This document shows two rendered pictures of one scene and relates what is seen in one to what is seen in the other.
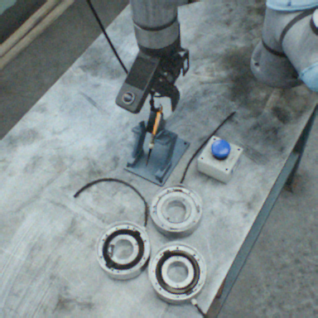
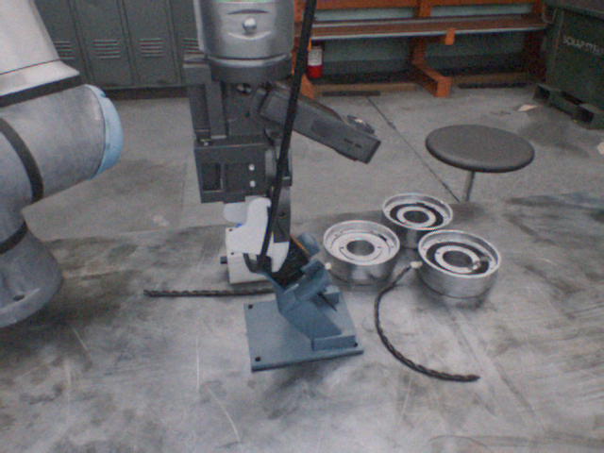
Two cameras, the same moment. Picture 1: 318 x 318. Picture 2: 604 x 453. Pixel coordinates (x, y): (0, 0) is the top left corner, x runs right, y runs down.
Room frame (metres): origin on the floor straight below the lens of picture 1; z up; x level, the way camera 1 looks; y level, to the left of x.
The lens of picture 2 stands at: (0.86, 0.22, 1.21)
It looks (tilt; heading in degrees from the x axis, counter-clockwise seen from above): 34 degrees down; 220
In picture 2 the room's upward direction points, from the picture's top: straight up
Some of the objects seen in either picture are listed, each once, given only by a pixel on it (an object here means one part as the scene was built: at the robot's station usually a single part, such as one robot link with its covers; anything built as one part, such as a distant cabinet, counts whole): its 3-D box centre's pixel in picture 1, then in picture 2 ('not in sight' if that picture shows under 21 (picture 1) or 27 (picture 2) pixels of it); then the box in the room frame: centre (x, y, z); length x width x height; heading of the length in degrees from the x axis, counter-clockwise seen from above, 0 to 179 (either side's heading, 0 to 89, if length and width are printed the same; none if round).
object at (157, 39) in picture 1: (154, 26); (245, 27); (0.59, -0.06, 1.14); 0.08 x 0.08 x 0.05
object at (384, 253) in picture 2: (175, 211); (360, 252); (0.41, -0.05, 0.82); 0.08 x 0.08 x 0.02
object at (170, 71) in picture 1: (161, 58); (243, 126); (0.60, -0.06, 1.06); 0.09 x 0.08 x 0.12; 140
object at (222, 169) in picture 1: (221, 157); (248, 251); (0.51, -0.17, 0.82); 0.08 x 0.07 x 0.05; 139
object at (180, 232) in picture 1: (175, 210); (360, 252); (0.41, -0.05, 0.82); 0.10 x 0.10 x 0.04
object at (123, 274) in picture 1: (123, 250); (456, 263); (0.34, 0.07, 0.82); 0.10 x 0.10 x 0.04
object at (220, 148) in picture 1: (220, 152); not in sight; (0.51, -0.16, 0.85); 0.04 x 0.04 x 0.05
